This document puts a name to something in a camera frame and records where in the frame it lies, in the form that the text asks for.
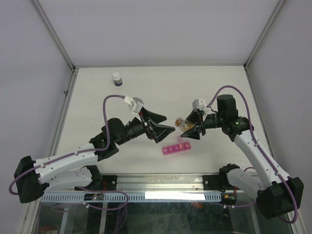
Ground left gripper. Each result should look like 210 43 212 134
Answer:
116 107 175 146

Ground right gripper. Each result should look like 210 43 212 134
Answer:
180 110 225 139

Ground clear bottle yellow capsules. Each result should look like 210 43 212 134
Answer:
175 117 194 132

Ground pink weekly pill organizer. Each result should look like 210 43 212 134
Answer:
162 136 192 156

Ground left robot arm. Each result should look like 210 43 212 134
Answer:
9 108 175 204

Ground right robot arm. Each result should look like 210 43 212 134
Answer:
181 95 304 219

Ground white capped pill bottle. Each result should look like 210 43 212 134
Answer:
113 72 123 86

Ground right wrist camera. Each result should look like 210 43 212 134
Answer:
192 99 211 115

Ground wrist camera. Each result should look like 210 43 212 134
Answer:
123 96 144 120
192 99 211 115

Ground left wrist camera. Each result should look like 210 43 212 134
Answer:
123 96 144 120

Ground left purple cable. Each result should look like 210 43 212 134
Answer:
8 94 127 195

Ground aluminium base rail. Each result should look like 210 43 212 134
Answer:
43 173 259 193

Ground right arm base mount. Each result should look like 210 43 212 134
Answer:
202 163 259 204

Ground right aluminium frame post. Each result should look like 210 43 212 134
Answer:
243 0 287 70

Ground aluminium frame post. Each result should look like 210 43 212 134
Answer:
243 0 287 70
30 0 76 73

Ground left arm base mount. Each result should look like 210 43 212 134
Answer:
74 165 117 191

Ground white slotted cable duct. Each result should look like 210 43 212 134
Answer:
41 192 222 203

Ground left aluminium frame post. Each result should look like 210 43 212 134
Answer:
30 0 76 73

